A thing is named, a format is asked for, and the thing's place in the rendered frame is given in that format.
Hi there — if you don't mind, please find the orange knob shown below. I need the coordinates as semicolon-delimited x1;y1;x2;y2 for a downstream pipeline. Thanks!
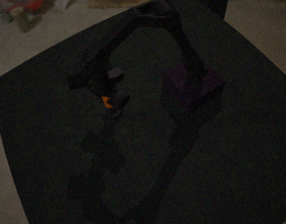
102;97;113;108

